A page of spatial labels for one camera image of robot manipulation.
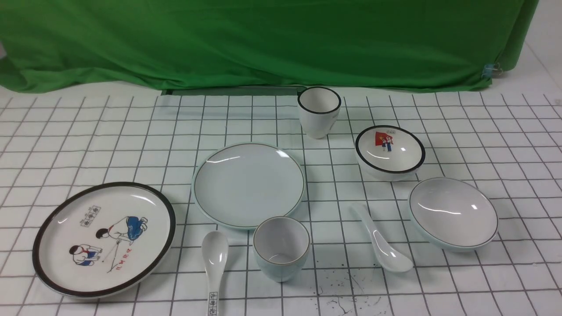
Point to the black-rimmed plate with cartoon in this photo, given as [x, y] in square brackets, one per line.
[104, 240]

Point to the plain white spoon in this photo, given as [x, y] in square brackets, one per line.
[387, 257]

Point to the black-rimmed bowl with cartoon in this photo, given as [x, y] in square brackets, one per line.
[388, 153]

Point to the white black-rimmed cup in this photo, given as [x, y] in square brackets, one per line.
[318, 109]

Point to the blue binder clip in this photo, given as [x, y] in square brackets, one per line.
[492, 71]

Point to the pale blue plain bowl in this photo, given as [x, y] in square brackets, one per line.
[452, 214]

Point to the white spoon with characters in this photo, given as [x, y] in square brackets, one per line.
[215, 250]

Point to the pale blue cup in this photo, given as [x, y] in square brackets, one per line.
[281, 246]

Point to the green backdrop cloth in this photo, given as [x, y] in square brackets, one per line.
[415, 45]

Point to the pale blue plain plate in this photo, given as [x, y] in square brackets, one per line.
[241, 185]

